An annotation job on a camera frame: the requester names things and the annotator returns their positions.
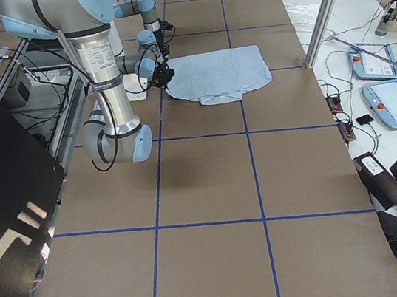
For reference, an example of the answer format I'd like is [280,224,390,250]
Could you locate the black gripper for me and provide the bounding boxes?
[150,57,175,88]
[155,21,176,58]

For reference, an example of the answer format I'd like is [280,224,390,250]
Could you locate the light blue striped shirt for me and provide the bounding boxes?
[166,45,273,106]

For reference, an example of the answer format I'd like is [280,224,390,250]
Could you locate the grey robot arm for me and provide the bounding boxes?
[113,0,176,58]
[0,0,174,165]

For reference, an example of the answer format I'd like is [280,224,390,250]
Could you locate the grey metal box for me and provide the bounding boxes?
[0,71,32,108]

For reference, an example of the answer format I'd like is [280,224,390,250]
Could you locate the small black phone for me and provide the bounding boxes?
[356,114,373,126]

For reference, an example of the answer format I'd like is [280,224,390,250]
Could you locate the lower blue teach pendant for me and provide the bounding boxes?
[361,79,397,130]

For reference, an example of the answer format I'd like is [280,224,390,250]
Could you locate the dark box with label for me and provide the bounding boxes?
[352,152,397,209]

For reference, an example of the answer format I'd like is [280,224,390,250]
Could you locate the grabber reaching stick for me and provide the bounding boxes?
[328,35,397,67]

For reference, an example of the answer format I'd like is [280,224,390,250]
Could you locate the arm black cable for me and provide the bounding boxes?
[131,44,168,93]

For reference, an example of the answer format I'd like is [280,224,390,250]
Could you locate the grey aluminium frame post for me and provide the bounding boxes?
[305,0,335,69]

